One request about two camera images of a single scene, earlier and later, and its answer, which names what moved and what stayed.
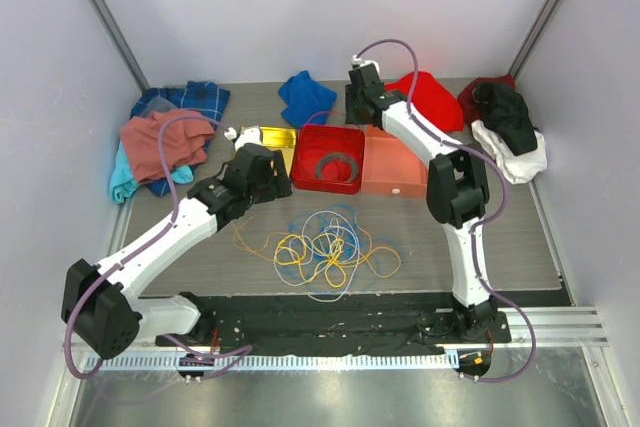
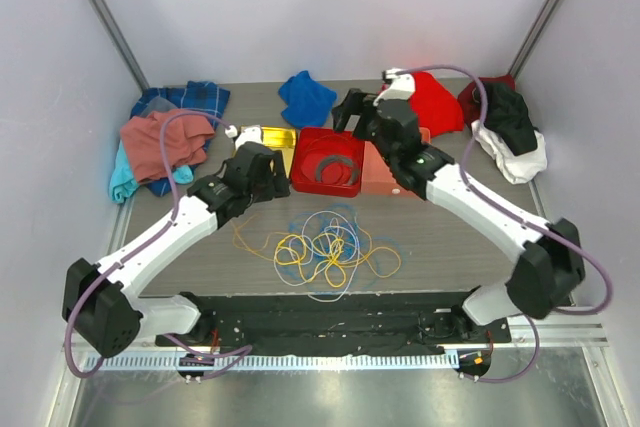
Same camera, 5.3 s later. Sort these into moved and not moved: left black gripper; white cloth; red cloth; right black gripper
Moved: right black gripper
Not moved: left black gripper; white cloth; red cloth
